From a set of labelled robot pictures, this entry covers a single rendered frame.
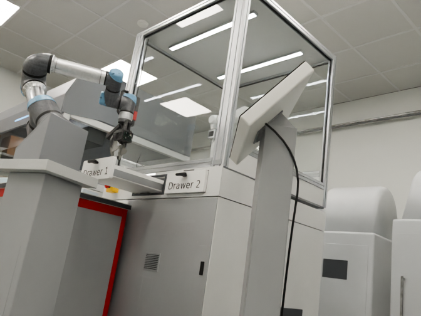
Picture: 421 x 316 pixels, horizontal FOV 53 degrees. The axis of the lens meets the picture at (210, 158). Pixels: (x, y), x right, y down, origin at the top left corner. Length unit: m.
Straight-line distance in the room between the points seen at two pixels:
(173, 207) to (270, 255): 0.80
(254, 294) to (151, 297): 0.80
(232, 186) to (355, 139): 3.55
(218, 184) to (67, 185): 0.67
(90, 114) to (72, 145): 1.35
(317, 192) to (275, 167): 1.11
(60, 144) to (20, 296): 0.58
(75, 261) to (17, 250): 0.65
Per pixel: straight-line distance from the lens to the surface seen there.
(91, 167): 2.24
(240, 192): 2.07
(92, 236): 2.32
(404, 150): 5.13
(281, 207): 1.53
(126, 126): 2.28
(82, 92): 3.16
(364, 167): 5.27
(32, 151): 1.75
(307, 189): 2.55
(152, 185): 2.23
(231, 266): 2.03
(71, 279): 2.29
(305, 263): 2.53
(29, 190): 1.71
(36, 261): 1.69
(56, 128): 1.77
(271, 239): 1.51
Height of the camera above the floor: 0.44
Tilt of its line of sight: 15 degrees up
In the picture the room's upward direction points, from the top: 8 degrees clockwise
